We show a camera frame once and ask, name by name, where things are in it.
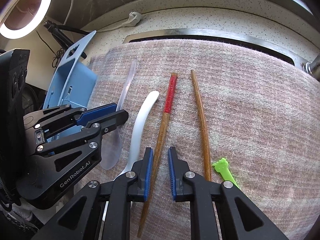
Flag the chrome kitchen faucet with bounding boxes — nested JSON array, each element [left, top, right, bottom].
[[301, 54, 320, 82]]

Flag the blue plastic drain basket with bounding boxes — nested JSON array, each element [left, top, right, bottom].
[[42, 30, 98, 157]]

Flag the clear plastic spoon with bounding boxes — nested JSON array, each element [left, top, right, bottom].
[[100, 58, 138, 170]]

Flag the thin black cable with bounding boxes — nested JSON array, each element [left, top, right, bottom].
[[35, 29, 65, 68]]

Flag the plain brown wooden chopstick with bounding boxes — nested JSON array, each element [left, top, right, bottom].
[[190, 69, 212, 182]]

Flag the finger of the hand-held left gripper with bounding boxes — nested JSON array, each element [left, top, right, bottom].
[[35, 109, 129, 155], [37, 102, 118, 135]]

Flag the pink checked cloth mat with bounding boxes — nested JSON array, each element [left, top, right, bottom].
[[87, 39, 320, 240]]

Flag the white plug cable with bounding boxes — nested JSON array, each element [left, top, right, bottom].
[[96, 21, 127, 33]]

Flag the plain white ceramic spoon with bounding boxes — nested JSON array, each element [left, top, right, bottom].
[[112, 91, 160, 180]]

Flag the grey knit shoe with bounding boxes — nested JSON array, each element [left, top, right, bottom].
[[0, 197, 38, 233]]

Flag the green plastic fork pick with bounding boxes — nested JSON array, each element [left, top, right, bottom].
[[211, 157, 240, 189]]

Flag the red wooden chopstick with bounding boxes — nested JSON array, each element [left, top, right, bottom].
[[137, 72, 179, 238]]

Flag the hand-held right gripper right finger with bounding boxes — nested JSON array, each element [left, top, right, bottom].
[[168, 147, 288, 240]]

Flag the black lamp tripod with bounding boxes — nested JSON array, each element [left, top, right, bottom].
[[43, 21, 91, 58]]

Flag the white ring light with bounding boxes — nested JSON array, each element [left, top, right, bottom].
[[0, 0, 54, 40]]

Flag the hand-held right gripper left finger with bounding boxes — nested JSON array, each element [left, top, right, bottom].
[[31, 147, 154, 240]]

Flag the steel kitchen sink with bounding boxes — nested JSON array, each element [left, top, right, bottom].
[[123, 28, 302, 67]]

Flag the white power plug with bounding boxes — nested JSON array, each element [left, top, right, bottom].
[[122, 11, 143, 27]]

